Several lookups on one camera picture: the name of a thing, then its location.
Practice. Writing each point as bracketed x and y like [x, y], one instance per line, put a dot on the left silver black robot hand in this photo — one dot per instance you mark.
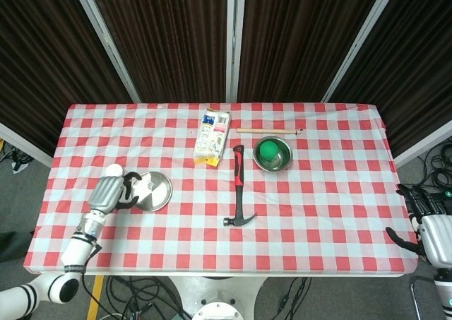
[106, 193]

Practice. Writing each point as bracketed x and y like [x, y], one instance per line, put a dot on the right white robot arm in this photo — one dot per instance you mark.
[444, 291]

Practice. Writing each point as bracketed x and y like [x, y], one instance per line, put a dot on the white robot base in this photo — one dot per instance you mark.
[219, 295]

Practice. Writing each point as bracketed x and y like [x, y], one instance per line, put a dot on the white plastic tissue pack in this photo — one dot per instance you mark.
[212, 136]

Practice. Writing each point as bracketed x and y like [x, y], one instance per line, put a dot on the yellow floor tape strip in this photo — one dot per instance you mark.
[94, 299]

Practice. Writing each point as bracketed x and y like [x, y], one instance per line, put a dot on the steel bowl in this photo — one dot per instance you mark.
[282, 161]

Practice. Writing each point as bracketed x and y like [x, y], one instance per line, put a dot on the red black claw hammer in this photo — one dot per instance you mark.
[239, 178]

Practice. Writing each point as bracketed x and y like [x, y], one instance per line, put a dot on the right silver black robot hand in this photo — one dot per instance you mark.
[436, 235]

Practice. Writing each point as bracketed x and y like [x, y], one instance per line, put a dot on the white table frame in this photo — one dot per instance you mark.
[219, 275]

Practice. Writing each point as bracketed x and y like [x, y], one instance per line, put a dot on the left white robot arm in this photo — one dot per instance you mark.
[79, 253]

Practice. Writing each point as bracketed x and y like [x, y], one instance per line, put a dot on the white paper cup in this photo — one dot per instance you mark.
[114, 169]

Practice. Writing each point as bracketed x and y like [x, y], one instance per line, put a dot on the red white checkered tablecloth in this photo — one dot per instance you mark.
[318, 210]

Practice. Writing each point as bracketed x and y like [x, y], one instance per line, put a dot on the dark pleated screen panel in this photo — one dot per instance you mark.
[46, 51]
[169, 41]
[300, 41]
[416, 69]

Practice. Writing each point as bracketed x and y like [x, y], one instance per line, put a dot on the green ball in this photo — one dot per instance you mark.
[269, 151]

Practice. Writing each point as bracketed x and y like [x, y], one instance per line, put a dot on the round steel plate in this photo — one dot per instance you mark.
[159, 193]

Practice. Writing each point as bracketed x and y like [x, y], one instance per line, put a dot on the grey metal stand leg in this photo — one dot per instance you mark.
[416, 295]

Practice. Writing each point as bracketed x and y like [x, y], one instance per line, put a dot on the thin wooden stick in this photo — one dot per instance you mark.
[265, 131]

